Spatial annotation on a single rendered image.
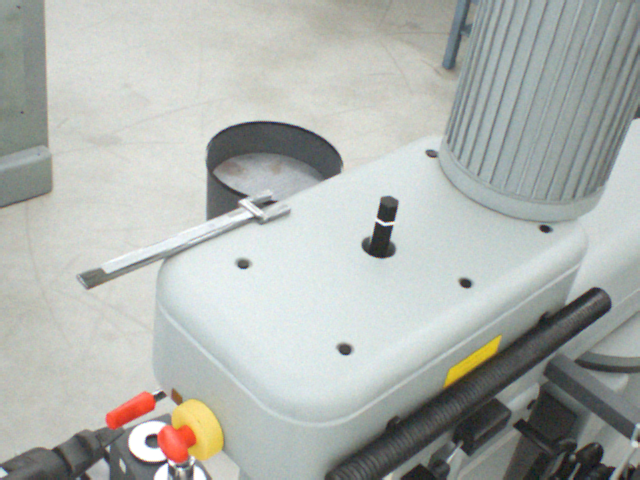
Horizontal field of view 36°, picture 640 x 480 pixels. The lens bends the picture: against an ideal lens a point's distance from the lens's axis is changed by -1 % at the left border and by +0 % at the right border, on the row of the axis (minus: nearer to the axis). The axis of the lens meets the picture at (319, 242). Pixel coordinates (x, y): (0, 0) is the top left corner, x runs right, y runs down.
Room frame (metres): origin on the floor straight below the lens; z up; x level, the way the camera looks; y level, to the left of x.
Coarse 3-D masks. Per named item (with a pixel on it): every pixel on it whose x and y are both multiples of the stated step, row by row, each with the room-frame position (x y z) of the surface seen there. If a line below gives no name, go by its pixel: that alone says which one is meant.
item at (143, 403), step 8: (144, 392) 0.72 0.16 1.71; (152, 392) 0.72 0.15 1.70; (160, 392) 0.72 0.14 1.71; (128, 400) 0.70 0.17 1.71; (136, 400) 0.70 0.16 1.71; (144, 400) 0.70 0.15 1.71; (152, 400) 0.71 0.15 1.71; (160, 400) 0.72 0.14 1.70; (120, 408) 0.69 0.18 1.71; (128, 408) 0.69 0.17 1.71; (136, 408) 0.69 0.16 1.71; (144, 408) 0.70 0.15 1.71; (152, 408) 0.70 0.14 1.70; (112, 416) 0.68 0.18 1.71; (120, 416) 0.68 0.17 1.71; (128, 416) 0.68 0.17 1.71; (136, 416) 0.69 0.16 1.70; (112, 424) 0.67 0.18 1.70; (120, 424) 0.67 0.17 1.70
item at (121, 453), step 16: (160, 416) 1.19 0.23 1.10; (128, 432) 1.14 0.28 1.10; (144, 432) 1.14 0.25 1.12; (112, 448) 1.12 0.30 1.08; (128, 448) 1.11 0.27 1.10; (144, 448) 1.10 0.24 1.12; (112, 464) 1.12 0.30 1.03; (128, 464) 1.07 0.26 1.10; (144, 464) 1.08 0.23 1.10; (160, 464) 1.09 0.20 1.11
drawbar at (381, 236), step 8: (384, 200) 0.81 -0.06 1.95; (392, 200) 0.82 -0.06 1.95; (384, 208) 0.81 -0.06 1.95; (392, 208) 0.81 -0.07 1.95; (384, 216) 0.80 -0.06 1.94; (392, 216) 0.81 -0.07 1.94; (376, 224) 0.81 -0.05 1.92; (376, 232) 0.81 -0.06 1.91; (384, 232) 0.80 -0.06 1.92; (376, 240) 0.81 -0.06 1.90; (384, 240) 0.81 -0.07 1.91; (376, 248) 0.81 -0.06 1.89; (384, 248) 0.81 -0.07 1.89; (376, 256) 0.80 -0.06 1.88; (384, 256) 0.81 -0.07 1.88
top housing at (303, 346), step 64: (320, 192) 0.89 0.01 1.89; (384, 192) 0.91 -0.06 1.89; (448, 192) 0.94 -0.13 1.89; (192, 256) 0.74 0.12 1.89; (256, 256) 0.76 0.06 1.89; (320, 256) 0.78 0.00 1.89; (448, 256) 0.82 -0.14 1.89; (512, 256) 0.84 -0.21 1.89; (576, 256) 0.88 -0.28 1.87; (192, 320) 0.67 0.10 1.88; (256, 320) 0.67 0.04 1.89; (320, 320) 0.69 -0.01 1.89; (384, 320) 0.70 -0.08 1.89; (448, 320) 0.72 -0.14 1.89; (512, 320) 0.80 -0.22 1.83; (192, 384) 0.66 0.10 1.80; (256, 384) 0.61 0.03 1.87; (320, 384) 0.61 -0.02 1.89; (384, 384) 0.64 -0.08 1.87; (448, 384) 0.73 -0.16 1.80; (256, 448) 0.60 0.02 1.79; (320, 448) 0.59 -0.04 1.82
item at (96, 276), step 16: (240, 208) 0.83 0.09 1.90; (256, 208) 0.83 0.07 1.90; (288, 208) 0.84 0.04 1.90; (208, 224) 0.79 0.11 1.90; (224, 224) 0.79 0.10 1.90; (240, 224) 0.80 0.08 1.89; (160, 240) 0.75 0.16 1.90; (176, 240) 0.75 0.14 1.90; (192, 240) 0.76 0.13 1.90; (128, 256) 0.72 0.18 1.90; (144, 256) 0.72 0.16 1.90; (160, 256) 0.73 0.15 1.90; (96, 272) 0.69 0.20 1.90; (112, 272) 0.69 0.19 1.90; (128, 272) 0.70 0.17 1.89
